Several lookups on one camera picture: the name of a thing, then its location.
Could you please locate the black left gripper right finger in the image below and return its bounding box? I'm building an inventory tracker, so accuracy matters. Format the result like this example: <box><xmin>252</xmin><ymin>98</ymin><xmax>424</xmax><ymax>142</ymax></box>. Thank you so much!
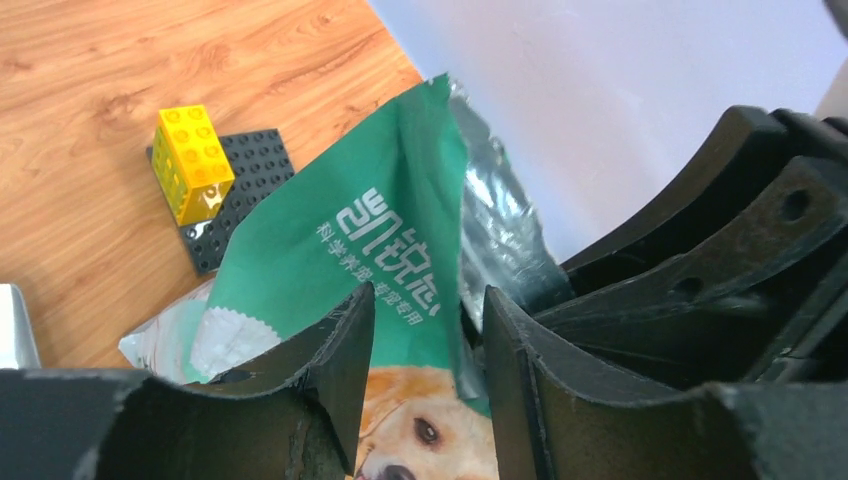
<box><xmin>483</xmin><ymin>287</ymin><xmax>847</xmax><ymax>479</ymax></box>

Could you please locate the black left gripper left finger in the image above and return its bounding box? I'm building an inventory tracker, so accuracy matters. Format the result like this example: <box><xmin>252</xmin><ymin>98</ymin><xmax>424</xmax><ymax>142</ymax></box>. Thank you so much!
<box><xmin>1</xmin><ymin>283</ymin><xmax>375</xmax><ymax>479</ymax></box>

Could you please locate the green pet food bag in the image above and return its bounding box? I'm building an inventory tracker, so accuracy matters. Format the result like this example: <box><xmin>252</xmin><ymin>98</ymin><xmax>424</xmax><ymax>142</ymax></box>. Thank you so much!
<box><xmin>119</xmin><ymin>74</ymin><xmax>574</xmax><ymax>479</ymax></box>

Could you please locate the grey metal food scoop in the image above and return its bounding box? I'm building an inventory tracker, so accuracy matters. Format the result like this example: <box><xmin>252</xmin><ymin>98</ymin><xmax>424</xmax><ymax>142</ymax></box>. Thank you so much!
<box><xmin>1</xmin><ymin>283</ymin><xmax>41</xmax><ymax>369</ymax></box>

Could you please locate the yellow building block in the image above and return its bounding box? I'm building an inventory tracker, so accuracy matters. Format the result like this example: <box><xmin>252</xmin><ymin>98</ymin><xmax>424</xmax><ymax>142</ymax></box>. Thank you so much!
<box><xmin>151</xmin><ymin>105</ymin><xmax>235</xmax><ymax>227</ymax></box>

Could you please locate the dark grey building baseplate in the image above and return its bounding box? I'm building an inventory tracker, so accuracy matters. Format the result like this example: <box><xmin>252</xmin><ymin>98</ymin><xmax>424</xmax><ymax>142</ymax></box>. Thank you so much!
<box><xmin>159</xmin><ymin>129</ymin><xmax>294</xmax><ymax>276</ymax></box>

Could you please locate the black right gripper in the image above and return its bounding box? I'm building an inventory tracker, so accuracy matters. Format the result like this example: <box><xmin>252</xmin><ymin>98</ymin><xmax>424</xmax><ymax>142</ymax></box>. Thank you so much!
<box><xmin>538</xmin><ymin>106</ymin><xmax>847</xmax><ymax>390</ymax></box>

